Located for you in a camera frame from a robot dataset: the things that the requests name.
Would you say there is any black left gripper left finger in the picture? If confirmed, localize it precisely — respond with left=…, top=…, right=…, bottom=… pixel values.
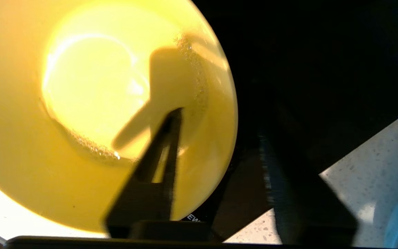
left=103, top=107, right=184, bottom=239

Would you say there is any black induction cooktop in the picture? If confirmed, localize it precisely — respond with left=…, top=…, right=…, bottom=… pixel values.
left=182, top=0, right=398, bottom=242

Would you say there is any yellow plastic bowl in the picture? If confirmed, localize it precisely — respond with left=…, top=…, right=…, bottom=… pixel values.
left=0, top=0, right=238, bottom=233

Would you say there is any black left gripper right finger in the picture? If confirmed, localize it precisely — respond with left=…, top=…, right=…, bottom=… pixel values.
left=258, top=133, right=359, bottom=245

